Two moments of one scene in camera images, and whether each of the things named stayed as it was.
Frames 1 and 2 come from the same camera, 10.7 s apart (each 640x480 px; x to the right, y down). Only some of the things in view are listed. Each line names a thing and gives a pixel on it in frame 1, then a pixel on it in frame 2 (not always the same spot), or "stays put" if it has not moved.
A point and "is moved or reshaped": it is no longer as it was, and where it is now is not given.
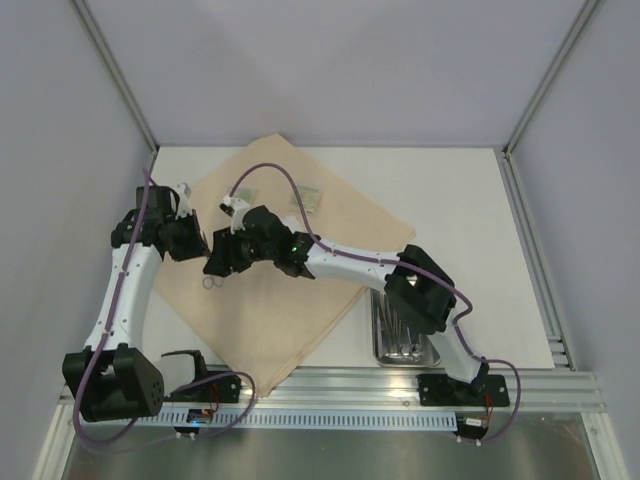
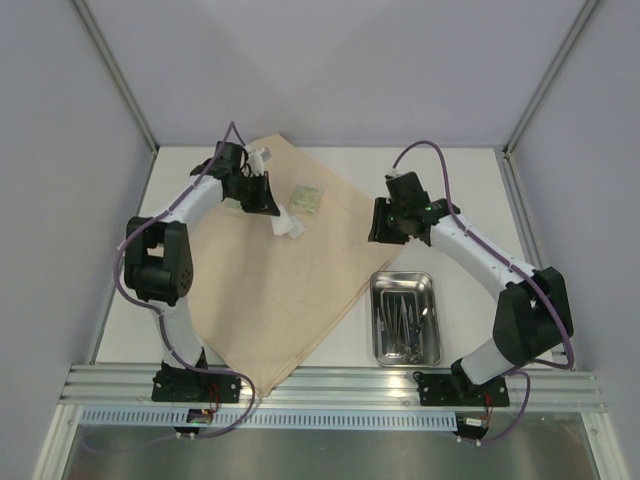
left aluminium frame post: (114, 73) stays put
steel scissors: (208, 282) -> (421, 323)
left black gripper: (197, 247) -> (263, 203)
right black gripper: (230, 248) -> (381, 220)
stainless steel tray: (395, 344) stays put
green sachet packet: (309, 194) stays put
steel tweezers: (395, 325) is moved or reshaped
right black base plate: (443, 390) stays put
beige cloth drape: (263, 321) stays put
